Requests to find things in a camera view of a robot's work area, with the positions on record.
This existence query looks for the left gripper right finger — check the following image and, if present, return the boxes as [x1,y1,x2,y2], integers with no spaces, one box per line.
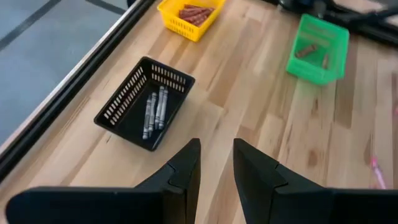
[233,138,398,224]

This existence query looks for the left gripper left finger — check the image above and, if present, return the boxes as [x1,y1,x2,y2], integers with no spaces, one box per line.
[5,138,201,224]

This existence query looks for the grey crayon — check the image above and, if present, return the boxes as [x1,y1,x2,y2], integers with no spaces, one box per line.
[142,94,152,141]
[154,85,165,129]
[148,91,157,133]
[158,88,169,131]

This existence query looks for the brown crayons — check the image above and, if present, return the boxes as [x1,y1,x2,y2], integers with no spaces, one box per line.
[294,44,318,59]

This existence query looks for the black plastic basket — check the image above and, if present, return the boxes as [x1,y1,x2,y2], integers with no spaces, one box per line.
[93,56,196,152]

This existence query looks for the green plastic basket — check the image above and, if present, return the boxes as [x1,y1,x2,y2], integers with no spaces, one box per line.
[285,13,350,86]

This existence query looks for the yellow plastic basket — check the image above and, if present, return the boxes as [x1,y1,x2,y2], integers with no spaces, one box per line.
[157,0,227,43]

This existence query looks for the black metal table frame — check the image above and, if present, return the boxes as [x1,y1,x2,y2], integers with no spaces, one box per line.
[0,0,156,183]

